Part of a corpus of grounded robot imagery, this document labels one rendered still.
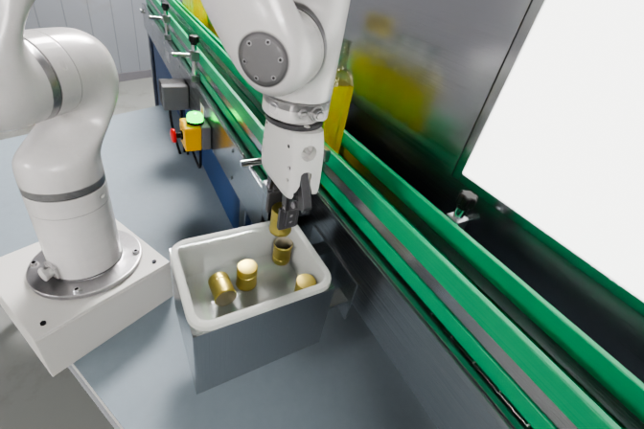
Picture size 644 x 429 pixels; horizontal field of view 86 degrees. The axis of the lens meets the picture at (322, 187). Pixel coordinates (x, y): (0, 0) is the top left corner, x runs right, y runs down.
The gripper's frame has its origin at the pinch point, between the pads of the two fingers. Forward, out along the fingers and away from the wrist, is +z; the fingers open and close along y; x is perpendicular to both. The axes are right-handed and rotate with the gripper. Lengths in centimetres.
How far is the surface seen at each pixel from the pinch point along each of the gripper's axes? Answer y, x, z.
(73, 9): 351, 29, 43
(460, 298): -24.0, -13.3, -0.8
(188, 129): 50, 3, 11
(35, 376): 60, 58, 110
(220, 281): 0.4, 9.2, 13.0
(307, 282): -5.8, -3.3, 12.0
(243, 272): -0.1, 5.5, 12.0
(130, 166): 75, 16, 35
